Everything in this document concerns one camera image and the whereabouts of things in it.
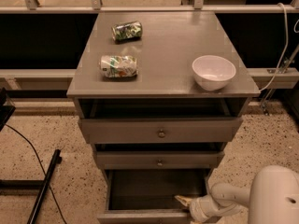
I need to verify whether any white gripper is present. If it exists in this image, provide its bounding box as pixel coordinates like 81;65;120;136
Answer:
175;195;220;222

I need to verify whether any grey bottom drawer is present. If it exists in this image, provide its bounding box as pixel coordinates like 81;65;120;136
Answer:
98;169;208;224

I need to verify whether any grey drawer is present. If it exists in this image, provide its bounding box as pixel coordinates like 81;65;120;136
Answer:
78;118;242;144
94;151;224;170
98;169;208;224

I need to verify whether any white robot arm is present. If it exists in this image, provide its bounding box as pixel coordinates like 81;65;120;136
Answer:
176;165;299;224

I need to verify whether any grey middle drawer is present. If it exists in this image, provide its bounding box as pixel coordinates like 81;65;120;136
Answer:
94;151;224;170

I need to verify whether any grey top drawer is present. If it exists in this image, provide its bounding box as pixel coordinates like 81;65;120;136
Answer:
78;118;242;144

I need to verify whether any grey drawer cabinet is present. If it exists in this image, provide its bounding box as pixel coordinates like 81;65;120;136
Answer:
66;11;261;191

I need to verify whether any white bowl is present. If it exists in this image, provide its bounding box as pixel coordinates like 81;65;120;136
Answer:
192;55;236;91

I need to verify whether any black stand leg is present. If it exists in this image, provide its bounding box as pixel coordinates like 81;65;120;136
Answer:
0;149;62;224

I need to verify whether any white green crushed can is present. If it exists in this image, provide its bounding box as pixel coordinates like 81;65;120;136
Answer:
99;55;138;78

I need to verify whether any dark green crushed can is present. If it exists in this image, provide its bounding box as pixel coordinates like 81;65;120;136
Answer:
111;21;143;42

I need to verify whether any black device at left edge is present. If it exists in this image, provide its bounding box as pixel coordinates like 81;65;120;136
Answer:
0;88;16;132

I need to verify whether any black floor cable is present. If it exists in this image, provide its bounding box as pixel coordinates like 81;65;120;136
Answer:
4;123;68;224

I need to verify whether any white hanging cable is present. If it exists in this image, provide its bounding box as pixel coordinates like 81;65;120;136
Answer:
259;2;290;92

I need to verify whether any metal railing frame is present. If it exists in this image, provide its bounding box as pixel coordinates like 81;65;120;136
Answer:
0;0;299;15

